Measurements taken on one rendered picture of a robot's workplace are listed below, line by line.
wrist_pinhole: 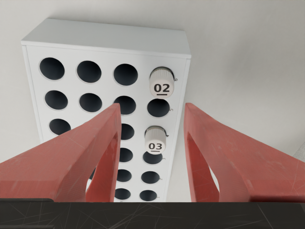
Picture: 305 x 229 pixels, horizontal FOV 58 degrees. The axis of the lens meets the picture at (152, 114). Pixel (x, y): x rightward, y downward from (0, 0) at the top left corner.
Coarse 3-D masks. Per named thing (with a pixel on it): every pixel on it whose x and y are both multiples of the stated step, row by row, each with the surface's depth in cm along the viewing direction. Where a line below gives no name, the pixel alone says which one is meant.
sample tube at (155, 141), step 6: (156, 126) 16; (150, 132) 16; (156, 132) 16; (162, 132) 16; (150, 138) 15; (156, 138) 15; (162, 138) 16; (150, 144) 16; (156, 144) 16; (162, 144) 16; (150, 150) 16; (156, 150) 16; (162, 150) 16
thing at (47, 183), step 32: (96, 128) 9; (32, 160) 6; (64, 160) 6; (96, 160) 8; (0, 192) 5; (32, 192) 5; (64, 192) 6; (96, 192) 11; (0, 224) 5; (32, 224) 5; (64, 224) 5; (96, 224) 5; (128, 224) 5; (160, 224) 5; (192, 224) 5; (224, 224) 5; (256, 224) 5; (288, 224) 5
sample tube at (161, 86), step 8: (152, 72) 14; (160, 72) 14; (168, 72) 14; (152, 80) 13; (160, 80) 13; (168, 80) 13; (152, 88) 13; (160, 88) 13; (168, 88) 13; (160, 96) 14; (168, 96) 14
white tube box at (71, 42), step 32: (32, 32) 14; (64, 32) 15; (96, 32) 15; (128, 32) 16; (160, 32) 16; (32, 64) 14; (64, 64) 14; (96, 64) 17; (128, 64) 17; (160, 64) 14; (32, 96) 15; (64, 96) 17; (96, 96) 17; (128, 96) 18; (64, 128) 17; (128, 128) 18; (128, 160) 18; (160, 160) 18; (128, 192) 20; (160, 192) 20
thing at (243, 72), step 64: (0, 0) 16; (64, 0) 16; (128, 0) 16; (192, 0) 16; (256, 0) 16; (0, 64) 18; (192, 64) 18; (256, 64) 18; (0, 128) 21; (256, 128) 21
